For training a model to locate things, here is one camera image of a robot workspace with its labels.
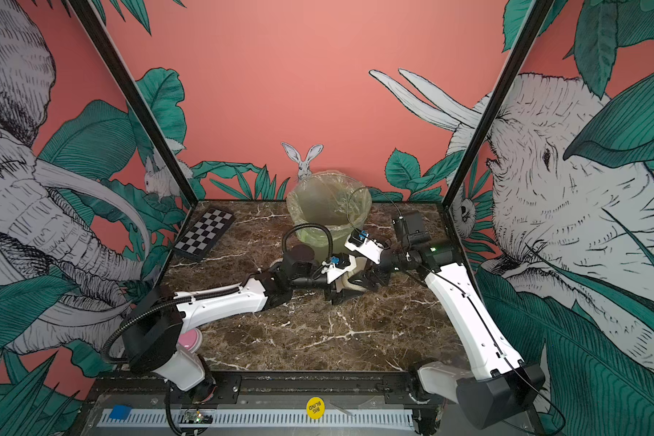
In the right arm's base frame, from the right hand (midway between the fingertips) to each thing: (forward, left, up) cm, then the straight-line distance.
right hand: (358, 259), depth 71 cm
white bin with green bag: (+31, +10, -13) cm, 35 cm away
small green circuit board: (-33, +42, -25) cm, 60 cm away
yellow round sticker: (-31, +11, -26) cm, 42 cm away
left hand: (-3, -1, -4) cm, 5 cm away
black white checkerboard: (+25, +59, -22) cm, 67 cm away
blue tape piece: (-32, +63, -24) cm, 74 cm away
